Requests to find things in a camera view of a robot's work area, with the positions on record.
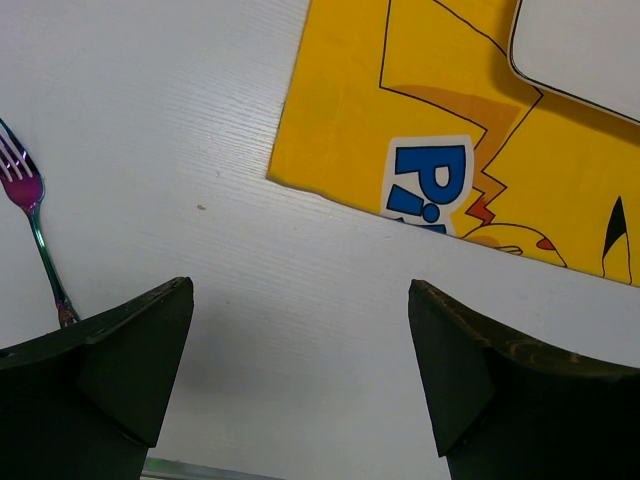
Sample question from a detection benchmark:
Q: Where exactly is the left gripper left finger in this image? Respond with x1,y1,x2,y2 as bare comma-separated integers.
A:
1,277,194,479

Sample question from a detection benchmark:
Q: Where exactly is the iridescent metal fork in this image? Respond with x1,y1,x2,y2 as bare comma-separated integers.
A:
1,120,80,328

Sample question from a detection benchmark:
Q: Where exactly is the white rectangular ceramic plate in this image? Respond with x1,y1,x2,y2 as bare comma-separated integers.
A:
508,0,639,124

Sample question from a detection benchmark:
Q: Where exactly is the yellow Pikachu cloth placemat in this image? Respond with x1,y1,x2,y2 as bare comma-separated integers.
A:
267,1,639,285

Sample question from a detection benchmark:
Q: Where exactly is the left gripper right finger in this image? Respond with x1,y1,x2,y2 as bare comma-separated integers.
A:
408,280,639,479

